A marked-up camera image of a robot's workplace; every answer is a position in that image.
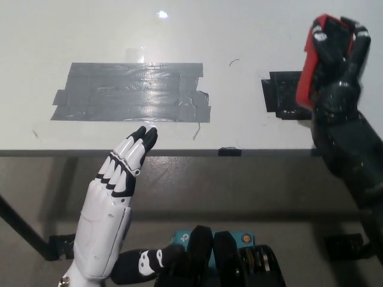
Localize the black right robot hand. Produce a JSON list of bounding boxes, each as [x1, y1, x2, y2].
[[311, 16, 372, 127]]

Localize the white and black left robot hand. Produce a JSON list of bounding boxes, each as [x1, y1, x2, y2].
[[61, 125, 187, 287]]

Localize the red and black digital multimeter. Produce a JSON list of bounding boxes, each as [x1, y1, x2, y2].
[[295, 14, 355, 111]]

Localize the black and teal robot torso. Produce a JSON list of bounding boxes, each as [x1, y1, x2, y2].
[[155, 225, 285, 287]]

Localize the black tape patch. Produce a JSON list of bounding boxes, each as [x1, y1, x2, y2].
[[260, 71, 314, 121]]

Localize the black metal table leg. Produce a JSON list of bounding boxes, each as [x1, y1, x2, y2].
[[0, 194, 53, 262]]

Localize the grey duct tape patch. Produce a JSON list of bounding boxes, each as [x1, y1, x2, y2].
[[50, 62, 212, 124]]

